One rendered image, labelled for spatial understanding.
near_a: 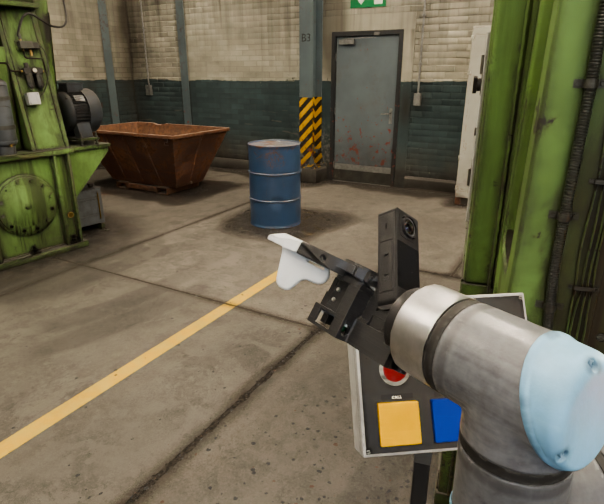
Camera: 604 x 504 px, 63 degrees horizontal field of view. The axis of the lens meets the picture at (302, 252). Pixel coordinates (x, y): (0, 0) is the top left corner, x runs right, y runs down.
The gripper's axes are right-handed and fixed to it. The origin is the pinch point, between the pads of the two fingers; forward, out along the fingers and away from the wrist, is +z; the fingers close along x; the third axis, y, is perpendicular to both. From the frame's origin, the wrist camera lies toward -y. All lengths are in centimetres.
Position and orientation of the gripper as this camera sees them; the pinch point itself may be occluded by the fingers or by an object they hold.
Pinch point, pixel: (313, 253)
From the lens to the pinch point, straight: 64.6
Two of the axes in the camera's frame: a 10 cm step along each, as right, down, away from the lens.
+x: 7.0, 3.7, 6.1
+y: -4.5, 8.9, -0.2
